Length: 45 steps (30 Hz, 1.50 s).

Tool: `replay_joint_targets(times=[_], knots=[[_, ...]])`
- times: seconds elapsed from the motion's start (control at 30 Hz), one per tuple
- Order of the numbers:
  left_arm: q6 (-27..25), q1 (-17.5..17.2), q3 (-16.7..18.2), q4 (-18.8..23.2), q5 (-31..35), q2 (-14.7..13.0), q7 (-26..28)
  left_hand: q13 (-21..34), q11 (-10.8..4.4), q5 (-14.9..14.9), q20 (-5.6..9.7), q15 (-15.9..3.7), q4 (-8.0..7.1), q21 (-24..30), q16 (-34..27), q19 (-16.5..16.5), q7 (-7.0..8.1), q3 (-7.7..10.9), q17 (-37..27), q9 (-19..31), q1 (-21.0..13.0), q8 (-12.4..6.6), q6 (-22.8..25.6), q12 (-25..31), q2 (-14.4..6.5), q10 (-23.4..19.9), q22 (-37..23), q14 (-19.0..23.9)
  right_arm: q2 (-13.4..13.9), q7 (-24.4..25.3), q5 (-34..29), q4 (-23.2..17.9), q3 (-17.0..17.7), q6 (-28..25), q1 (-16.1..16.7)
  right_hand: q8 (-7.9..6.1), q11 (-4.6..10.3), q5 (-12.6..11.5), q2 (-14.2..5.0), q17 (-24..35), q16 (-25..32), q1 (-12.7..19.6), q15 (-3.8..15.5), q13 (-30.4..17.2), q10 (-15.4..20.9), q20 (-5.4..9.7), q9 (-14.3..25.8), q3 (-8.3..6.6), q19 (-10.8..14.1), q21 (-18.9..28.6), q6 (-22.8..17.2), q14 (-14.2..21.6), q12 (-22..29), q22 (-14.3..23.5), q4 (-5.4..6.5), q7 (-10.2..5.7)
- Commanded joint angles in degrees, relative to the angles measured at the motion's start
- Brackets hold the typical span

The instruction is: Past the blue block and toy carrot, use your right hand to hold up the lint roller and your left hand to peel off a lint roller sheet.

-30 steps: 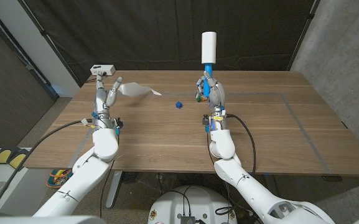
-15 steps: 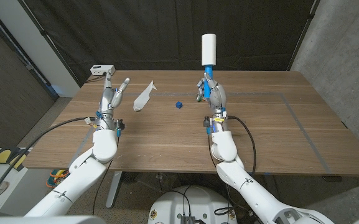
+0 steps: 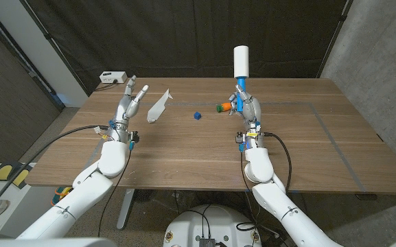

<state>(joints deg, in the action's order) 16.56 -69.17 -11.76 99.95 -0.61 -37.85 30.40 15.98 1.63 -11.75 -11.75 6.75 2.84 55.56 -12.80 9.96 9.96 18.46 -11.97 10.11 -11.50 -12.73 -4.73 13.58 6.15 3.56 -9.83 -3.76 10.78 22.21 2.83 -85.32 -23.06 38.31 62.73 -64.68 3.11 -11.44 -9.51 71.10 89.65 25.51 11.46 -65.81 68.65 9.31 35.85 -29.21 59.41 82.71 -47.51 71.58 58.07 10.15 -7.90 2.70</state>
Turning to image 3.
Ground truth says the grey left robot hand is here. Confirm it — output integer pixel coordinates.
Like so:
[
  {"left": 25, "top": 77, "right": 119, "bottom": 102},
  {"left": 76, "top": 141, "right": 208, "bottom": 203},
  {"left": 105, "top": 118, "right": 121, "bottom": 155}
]
[{"left": 109, "top": 75, "right": 150, "bottom": 143}]

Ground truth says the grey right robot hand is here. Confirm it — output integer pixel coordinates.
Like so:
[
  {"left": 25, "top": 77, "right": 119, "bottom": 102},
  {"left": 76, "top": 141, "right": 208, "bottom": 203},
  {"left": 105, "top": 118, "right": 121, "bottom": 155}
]
[{"left": 228, "top": 84, "right": 262, "bottom": 133}]

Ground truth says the white lint roller sheet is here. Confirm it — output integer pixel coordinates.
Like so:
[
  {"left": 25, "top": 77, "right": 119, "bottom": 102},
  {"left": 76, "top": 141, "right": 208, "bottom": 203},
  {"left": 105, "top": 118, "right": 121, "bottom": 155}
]
[{"left": 146, "top": 88, "right": 174, "bottom": 124}]

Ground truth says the blue-handled white lint roller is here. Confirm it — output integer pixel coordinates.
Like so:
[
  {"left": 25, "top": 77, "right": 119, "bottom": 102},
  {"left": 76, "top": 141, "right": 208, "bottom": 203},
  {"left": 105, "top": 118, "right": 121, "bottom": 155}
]
[{"left": 233, "top": 45, "right": 250, "bottom": 113}]

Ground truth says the white power outlet box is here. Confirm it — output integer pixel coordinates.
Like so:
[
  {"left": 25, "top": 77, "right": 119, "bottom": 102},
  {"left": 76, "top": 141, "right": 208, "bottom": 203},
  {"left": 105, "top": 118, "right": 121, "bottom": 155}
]
[{"left": 99, "top": 71, "right": 128, "bottom": 84}]

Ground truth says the grey table leg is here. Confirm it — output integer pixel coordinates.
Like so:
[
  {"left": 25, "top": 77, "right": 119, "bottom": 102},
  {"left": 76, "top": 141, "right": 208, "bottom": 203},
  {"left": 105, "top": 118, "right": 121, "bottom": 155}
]
[{"left": 117, "top": 188, "right": 135, "bottom": 230}]

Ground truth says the orange green shoe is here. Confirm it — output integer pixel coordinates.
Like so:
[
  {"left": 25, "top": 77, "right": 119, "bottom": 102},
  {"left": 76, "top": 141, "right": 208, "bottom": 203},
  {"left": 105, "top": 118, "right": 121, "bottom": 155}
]
[{"left": 51, "top": 187, "right": 71, "bottom": 206}]

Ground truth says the black backdrop stand pole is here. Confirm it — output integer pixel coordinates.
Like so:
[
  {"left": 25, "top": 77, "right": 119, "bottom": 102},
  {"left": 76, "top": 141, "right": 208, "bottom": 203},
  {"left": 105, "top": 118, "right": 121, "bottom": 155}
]
[
  {"left": 19, "top": 0, "right": 92, "bottom": 97},
  {"left": 316, "top": 0, "right": 353, "bottom": 79}
]

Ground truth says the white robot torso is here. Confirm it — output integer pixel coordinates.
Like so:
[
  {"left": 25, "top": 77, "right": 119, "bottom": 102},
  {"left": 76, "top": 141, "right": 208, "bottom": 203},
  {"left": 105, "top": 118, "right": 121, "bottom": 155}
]
[{"left": 163, "top": 204, "right": 263, "bottom": 247}]

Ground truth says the yellow black foot pedal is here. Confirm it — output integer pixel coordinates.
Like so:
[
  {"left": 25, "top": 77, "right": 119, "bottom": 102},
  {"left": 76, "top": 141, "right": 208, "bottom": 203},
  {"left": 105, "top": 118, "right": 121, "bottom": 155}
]
[
  {"left": 9, "top": 165, "right": 34, "bottom": 189},
  {"left": 0, "top": 163, "right": 14, "bottom": 182}
]

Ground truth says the black power cord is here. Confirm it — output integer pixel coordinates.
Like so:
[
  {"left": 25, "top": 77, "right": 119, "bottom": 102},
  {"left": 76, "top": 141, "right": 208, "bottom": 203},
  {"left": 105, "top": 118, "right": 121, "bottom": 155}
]
[{"left": 93, "top": 80, "right": 118, "bottom": 92}]

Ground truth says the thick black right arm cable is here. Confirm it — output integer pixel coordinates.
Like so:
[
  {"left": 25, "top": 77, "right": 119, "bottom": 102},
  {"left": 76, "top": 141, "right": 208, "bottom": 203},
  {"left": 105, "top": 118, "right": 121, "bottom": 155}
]
[{"left": 262, "top": 132, "right": 293, "bottom": 193}]

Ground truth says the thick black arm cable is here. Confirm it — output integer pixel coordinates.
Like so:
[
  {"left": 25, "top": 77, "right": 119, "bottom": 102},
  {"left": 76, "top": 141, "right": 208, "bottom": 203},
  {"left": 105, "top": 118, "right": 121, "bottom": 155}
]
[
  {"left": 262, "top": 132, "right": 293, "bottom": 193},
  {"left": 0, "top": 125, "right": 111, "bottom": 222}
]

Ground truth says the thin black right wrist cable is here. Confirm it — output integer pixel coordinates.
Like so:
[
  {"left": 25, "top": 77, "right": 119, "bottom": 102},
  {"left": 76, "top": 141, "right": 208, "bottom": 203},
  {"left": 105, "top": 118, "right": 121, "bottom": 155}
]
[{"left": 240, "top": 150, "right": 264, "bottom": 234}]

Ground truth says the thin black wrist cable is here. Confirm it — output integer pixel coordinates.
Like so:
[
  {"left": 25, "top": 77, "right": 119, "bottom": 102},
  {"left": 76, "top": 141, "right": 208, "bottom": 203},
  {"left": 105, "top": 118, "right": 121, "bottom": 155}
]
[
  {"left": 240, "top": 150, "right": 264, "bottom": 234},
  {"left": 97, "top": 149, "right": 132, "bottom": 237}
]

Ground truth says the thin black left wrist cable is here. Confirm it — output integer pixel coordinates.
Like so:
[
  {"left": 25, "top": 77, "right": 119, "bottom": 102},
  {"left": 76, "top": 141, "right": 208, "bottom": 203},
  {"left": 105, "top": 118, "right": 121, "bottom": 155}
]
[{"left": 97, "top": 149, "right": 132, "bottom": 237}]

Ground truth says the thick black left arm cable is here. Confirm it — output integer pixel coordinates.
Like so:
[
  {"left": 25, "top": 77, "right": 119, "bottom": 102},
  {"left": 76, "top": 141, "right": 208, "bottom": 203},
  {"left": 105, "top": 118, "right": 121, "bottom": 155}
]
[{"left": 0, "top": 125, "right": 111, "bottom": 222}]

